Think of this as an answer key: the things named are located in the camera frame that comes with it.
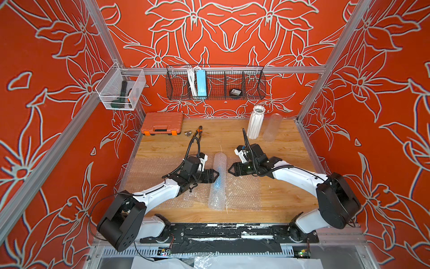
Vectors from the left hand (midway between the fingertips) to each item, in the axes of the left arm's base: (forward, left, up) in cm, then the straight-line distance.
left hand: (214, 173), depth 85 cm
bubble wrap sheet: (+2, +40, -7) cm, 41 cm away
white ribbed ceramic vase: (+30, -22, +10) cm, 38 cm away
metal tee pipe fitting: (+31, +20, -6) cm, 37 cm away
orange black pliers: (+33, +13, -5) cm, 36 cm away
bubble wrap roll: (-7, -6, -7) cm, 12 cm away
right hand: (+1, -7, +2) cm, 8 cm away
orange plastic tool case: (+40, +42, -6) cm, 58 cm away
